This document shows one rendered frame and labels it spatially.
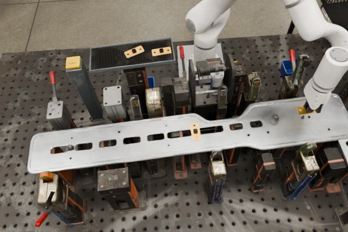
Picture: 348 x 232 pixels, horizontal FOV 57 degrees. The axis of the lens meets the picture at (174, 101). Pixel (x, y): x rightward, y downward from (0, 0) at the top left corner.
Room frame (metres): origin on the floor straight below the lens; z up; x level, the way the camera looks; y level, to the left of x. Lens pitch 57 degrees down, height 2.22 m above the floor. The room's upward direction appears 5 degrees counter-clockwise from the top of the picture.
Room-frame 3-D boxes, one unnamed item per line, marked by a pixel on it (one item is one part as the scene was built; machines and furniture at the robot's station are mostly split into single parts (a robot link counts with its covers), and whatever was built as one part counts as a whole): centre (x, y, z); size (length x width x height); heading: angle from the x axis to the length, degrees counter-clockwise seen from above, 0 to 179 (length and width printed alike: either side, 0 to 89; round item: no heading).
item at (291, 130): (0.62, -0.06, 1.00); 1.38 x 0.22 x 0.02; 93
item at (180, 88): (0.83, -0.04, 0.89); 0.13 x 0.11 x 0.38; 3
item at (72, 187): (0.60, 0.55, 0.84); 0.18 x 0.06 x 0.29; 3
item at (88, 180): (0.60, 0.45, 0.84); 0.11 x 0.06 x 0.29; 3
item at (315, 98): (0.66, -0.55, 1.20); 0.10 x 0.07 x 0.11; 3
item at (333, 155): (0.48, -0.63, 0.84); 0.11 x 0.10 x 0.28; 3
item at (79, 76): (0.94, 0.43, 0.92); 0.08 x 0.08 x 0.44; 3
